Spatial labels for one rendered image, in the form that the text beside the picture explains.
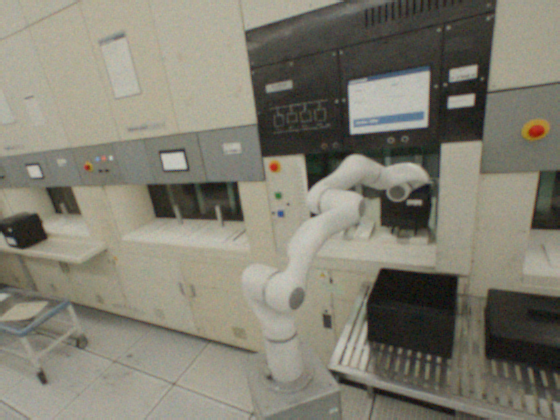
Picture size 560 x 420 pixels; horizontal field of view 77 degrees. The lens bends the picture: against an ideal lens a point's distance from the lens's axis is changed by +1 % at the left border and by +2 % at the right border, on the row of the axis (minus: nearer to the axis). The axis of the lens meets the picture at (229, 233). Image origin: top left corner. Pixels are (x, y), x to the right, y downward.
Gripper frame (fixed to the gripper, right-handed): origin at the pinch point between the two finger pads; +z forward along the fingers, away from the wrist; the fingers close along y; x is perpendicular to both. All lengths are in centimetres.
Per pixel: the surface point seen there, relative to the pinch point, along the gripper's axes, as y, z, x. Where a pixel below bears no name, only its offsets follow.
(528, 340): 42, -69, -35
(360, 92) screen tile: -14, -30, 41
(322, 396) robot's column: -13, -104, -47
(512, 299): 40, -47, -35
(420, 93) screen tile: 7.2, -30.1, 37.7
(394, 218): -4.0, -9.6, -20.9
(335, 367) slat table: -12, -91, -46
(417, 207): 5.9, -9.8, -14.9
